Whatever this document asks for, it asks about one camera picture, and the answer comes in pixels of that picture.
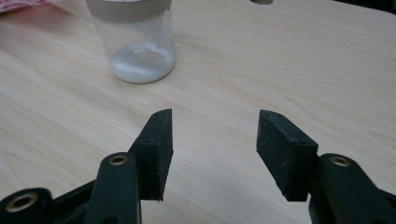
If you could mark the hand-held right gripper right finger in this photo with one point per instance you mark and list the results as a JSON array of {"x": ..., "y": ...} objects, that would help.
[{"x": 285, "y": 155}]

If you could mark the clear jar with beige lid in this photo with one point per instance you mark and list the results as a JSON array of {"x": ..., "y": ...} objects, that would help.
[{"x": 137, "y": 40}]

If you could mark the red and white plastic bag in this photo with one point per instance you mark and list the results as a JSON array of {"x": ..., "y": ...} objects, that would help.
[{"x": 18, "y": 3}]

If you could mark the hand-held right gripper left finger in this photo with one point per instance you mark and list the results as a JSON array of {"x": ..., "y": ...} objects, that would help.
[{"x": 154, "y": 155}]

